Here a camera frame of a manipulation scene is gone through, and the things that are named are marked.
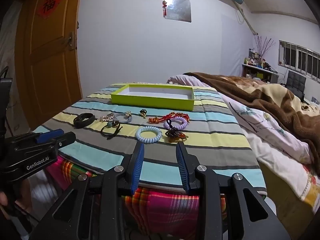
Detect pink floral quilt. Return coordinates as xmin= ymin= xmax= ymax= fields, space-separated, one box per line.
xmin=167 ymin=74 xmax=320 ymax=212

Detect wooden door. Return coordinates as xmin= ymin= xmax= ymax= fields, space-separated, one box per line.
xmin=14 ymin=0 xmax=83 ymax=128

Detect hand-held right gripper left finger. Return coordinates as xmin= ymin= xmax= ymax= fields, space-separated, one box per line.
xmin=29 ymin=142 xmax=145 ymax=240

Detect barred window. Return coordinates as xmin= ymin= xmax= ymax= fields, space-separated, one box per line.
xmin=278 ymin=40 xmax=320 ymax=83

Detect purple coil hair tie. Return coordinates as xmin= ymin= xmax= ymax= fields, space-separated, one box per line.
xmin=163 ymin=116 xmax=188 ymax=130

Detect purple flower branches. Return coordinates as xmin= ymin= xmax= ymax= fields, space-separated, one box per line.
xmin=254 ymin=35 xmax=276 ymax=58

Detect black hair tie turquoise bead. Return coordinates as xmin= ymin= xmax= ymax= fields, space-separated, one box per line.
xmin=100 ymin=121 xmax=124 ymax=140

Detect red door poster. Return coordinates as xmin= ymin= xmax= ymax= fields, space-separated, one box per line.
xmin=37 ymin=0 xmax=67 ymax=19

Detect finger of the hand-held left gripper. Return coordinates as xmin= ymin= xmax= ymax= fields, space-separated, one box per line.
xmin=12 ymin=129 xmax=63 ymax=145
xmin=11 ymin=132 xmax=76 ymax=156

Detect red orange braided cord bracelet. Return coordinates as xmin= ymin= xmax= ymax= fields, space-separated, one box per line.
xmin=149 ymin=112 xmax=190 ymax=125

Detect brown fleece blanket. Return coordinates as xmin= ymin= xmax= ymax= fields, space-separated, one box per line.
xmin=183 ymin=72 xmax=320 ymax=176

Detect dark amber beaded ornament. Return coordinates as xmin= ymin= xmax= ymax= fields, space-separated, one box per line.
xmin=165 ymin=120 xmax=188 ymax=142

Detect black bangle bracelet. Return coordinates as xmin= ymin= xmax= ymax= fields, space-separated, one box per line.
xmin=73 ymin=113 xmax=96 ymax=128

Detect wall pipe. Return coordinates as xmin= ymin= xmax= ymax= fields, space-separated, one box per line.
xmin=234 ymin=1 xmax=258 ymax=36

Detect brass door lock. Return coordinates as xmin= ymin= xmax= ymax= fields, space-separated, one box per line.
xmin=65 ymin=32 xmax=77 ymax=51

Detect row of bottles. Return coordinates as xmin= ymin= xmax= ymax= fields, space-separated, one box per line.
xmin=244 ymin=48 xmax=272 ymax=68

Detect light blue coil hair tie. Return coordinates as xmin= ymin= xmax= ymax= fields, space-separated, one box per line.
xmin=135 ymin=126 xmax=162 ymax=145

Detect lime green shallow box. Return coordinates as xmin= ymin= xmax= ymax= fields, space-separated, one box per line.
xmin=111 ymin=84 xmax=195 ymax=111

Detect white wall shelf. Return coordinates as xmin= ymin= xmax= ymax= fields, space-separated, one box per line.
xmin=242 ymin=63 xmax=279 ymax=83

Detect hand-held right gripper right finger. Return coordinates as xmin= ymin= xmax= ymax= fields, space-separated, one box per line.
xmin=176 ymin=142 xmax=292 ymax=240

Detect grey beaded hair ties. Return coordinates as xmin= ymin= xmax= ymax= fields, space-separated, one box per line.
xmin=113 ymin=111 xmax=133 ymax=124

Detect black padded chair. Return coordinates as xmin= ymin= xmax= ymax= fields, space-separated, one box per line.
xmin=285 ymin=70 xmax=307 ymax=96

